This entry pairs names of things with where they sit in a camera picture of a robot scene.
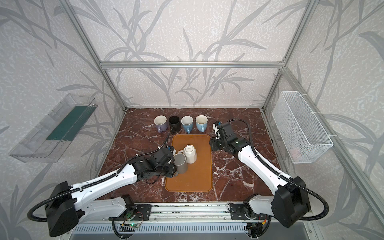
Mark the grey mug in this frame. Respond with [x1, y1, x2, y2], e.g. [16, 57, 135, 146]
[174, 153, 188, 174]

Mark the large light blue mug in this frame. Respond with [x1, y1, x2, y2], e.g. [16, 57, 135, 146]
[196, 115, 208, 133]

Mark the lavender purple mug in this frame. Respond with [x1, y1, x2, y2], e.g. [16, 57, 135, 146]
[154, 115, 168, 133]

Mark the black mug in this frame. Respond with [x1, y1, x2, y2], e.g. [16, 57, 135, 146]
[169, 116, 182, 135]

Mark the small blue mug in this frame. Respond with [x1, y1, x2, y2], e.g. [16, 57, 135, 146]
[181, 116, 194, 134]

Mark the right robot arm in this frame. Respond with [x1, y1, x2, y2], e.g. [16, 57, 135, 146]
[210, 121, 330, 228]

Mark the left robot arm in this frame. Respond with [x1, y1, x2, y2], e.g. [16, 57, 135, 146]
[27, 146, 177, 237]

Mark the white faceted mug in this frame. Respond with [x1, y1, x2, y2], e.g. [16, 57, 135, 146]
[179, 145, 197, 164]

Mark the orange brown tray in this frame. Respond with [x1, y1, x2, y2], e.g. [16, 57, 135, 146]
[165, 134, 213, 192]

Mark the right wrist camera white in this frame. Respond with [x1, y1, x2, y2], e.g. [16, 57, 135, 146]
[213, 121, 223, 139]

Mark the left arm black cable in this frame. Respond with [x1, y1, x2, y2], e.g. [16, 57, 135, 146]
[26, 131, 172, 239]

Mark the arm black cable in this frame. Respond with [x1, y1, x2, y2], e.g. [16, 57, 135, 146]
[224, 118, 330, 222]
[26, 131, 172, 239]

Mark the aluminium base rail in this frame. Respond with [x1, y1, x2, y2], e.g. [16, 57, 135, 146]
[79, 198, 277, 224]

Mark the white wire mesh basket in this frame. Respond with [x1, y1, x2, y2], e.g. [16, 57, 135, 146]
[272, 91, 334, 164]

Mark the clear plastic wall bin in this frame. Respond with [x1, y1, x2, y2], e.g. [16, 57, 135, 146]
[9, 94, 98, 163]

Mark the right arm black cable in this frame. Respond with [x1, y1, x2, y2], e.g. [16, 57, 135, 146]
[224, 118, 330, 222]

